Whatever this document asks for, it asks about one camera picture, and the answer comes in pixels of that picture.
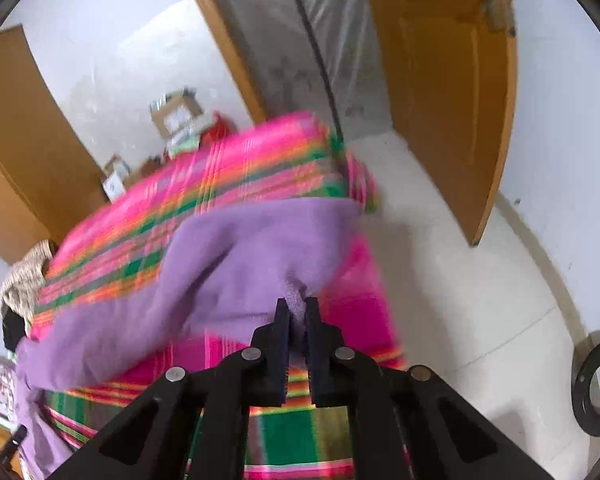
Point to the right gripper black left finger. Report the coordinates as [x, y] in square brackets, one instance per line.
[192, 425]

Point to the black cloth pile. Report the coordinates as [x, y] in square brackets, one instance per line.
[13, 329]

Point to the small brown cardboard box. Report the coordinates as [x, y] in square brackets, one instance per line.
[149, 166]

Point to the pink plaid bed sheet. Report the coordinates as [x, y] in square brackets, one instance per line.
[290, 157]

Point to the labelled brown cardboard box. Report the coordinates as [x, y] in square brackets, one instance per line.
[174, 111]

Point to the wooden wardrobe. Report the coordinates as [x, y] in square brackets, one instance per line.
[49, 182]

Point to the white open cardboard box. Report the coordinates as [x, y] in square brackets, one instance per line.
[116, 171]

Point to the wooden door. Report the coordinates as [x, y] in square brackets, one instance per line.
[451, 74]

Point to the beige floral cloth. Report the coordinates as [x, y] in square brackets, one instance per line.
[24, 280]

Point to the purple fleece garment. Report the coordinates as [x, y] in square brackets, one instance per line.
[117, 319]

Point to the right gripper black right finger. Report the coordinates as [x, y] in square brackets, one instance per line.
[406, 424]

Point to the plastic door curtain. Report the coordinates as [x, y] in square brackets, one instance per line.
[318, 55]

